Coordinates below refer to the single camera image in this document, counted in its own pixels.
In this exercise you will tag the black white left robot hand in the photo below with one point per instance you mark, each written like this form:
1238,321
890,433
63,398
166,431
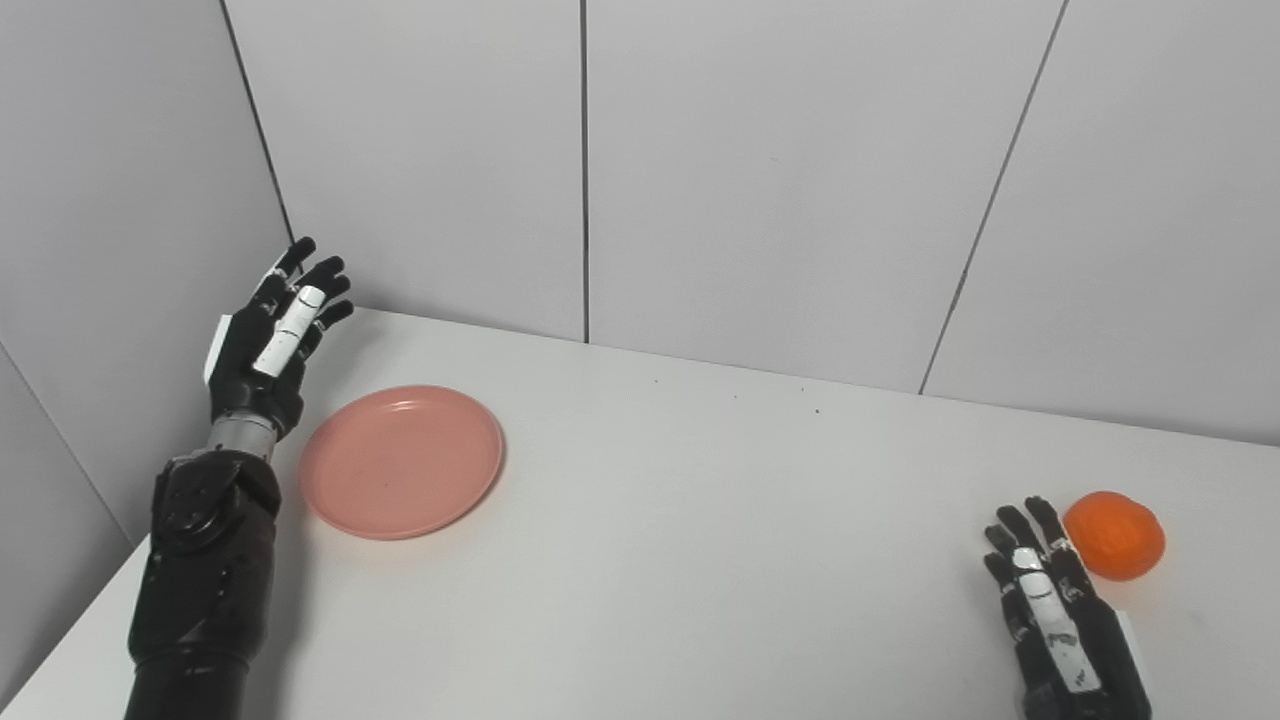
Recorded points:
250,385

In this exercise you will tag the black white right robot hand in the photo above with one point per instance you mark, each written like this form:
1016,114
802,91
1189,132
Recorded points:
1100,660

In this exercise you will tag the orange fruit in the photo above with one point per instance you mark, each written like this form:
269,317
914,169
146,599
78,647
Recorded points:
1115,537

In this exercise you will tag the pink round plate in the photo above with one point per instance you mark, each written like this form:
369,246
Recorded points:
400,462

